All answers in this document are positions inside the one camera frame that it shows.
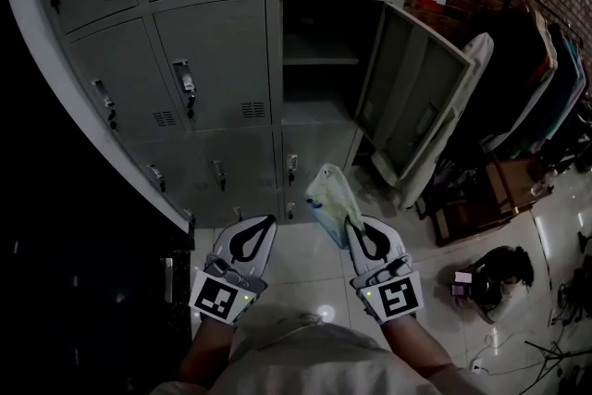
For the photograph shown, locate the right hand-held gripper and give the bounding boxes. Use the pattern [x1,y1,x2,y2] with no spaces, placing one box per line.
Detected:
[344,216,426,327]

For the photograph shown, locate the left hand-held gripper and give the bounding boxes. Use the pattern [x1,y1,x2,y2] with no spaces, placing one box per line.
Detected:
[188,215,278,328]

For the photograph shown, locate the clear plastic bag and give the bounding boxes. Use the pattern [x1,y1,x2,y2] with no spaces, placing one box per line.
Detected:
[304,162,366,251]

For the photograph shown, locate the grey metal locker cabinet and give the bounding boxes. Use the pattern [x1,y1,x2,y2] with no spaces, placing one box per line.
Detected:
[0,0,423,238]

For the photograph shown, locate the person's left forearm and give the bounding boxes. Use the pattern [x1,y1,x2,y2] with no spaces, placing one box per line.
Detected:
[177,316,242,390]

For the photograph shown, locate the person's right forearm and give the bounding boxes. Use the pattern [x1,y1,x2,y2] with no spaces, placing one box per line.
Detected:
[382,314,464,388]

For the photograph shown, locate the locker door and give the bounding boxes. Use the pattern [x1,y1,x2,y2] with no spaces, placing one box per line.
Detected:
[352,1,475,190]

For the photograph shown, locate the person's white shirt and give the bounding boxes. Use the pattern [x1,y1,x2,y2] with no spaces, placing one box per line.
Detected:
[148,313,489,395]

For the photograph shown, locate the wooden stool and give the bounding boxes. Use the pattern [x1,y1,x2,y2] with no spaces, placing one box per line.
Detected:
[482,154,555,219]

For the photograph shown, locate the clear plastic bottle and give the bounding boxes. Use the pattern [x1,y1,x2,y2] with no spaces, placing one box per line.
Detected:
[529,169,557,199]

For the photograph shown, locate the black tripod stand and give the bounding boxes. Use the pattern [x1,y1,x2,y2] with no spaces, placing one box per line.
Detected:
[516,336,592,395]

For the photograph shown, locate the row of hanging clothes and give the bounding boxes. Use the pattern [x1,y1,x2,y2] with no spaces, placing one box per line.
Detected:
[462,0,592,161]

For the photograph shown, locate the white floor cable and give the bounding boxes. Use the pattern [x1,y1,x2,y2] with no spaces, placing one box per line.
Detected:
[482,329,515,361]

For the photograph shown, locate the locker door handles with keys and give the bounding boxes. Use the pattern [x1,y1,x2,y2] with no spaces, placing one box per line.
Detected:
[42,0,307,224]

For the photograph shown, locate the heap of black cables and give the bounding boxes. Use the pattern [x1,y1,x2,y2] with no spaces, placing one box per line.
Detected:
[551,265,592,326]

